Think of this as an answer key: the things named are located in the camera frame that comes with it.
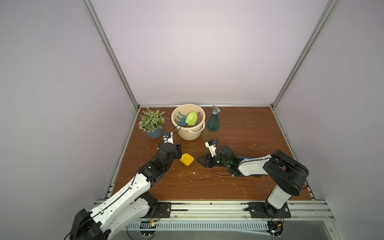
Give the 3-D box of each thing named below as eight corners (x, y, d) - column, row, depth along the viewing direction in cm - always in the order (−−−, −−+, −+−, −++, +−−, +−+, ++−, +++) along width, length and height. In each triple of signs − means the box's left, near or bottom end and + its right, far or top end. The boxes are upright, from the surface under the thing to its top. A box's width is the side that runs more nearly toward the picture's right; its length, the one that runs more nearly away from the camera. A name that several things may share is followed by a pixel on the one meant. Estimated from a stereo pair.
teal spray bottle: (207, 131, 107) (209, 110, 89) (208, 125, 110) (210, 103, 93) (217, 132, 106) (221, 112, 88) (218, 126, 109) (222, 105, 92)
